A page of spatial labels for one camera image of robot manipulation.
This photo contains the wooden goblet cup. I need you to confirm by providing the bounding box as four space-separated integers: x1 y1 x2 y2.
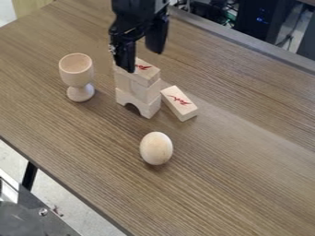
57 53 97 103

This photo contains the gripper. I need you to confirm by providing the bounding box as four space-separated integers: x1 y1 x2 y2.
107 8 171 74

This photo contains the wooden egg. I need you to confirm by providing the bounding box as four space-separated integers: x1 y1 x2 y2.
137 131 175 166

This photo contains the wooden arch block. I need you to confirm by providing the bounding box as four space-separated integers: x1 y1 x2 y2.
114 87 164 120

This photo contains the wooden block with red mark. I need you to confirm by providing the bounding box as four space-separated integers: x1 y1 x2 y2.
158 85 200 123
112 56 163 89

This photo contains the plain wooden block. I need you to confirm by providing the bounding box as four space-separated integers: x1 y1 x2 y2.
112 72 163 105

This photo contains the black computer case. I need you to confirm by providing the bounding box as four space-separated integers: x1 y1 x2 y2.
233 0 289 43

